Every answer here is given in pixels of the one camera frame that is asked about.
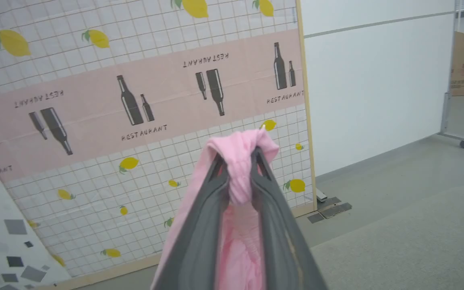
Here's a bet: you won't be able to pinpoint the pink garment with elastic waistband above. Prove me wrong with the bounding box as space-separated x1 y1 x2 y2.
150 128 280 290

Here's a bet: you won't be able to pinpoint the lemon and bottle print backdrop panel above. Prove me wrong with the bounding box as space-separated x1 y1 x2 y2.
0 0 318 290

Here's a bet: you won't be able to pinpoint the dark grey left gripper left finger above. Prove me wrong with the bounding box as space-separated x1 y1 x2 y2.
151 152 231 290

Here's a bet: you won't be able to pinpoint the dark metal floor base plates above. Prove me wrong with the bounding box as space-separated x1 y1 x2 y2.
307 187 353 224

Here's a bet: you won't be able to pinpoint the white partition board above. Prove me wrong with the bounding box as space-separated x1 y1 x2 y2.
299 0 458 178

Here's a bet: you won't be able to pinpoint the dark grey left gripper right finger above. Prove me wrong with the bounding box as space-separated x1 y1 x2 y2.
250 146 329 290

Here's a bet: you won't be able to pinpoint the grey partition stand with caster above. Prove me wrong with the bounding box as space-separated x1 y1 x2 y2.
437 91 464 149

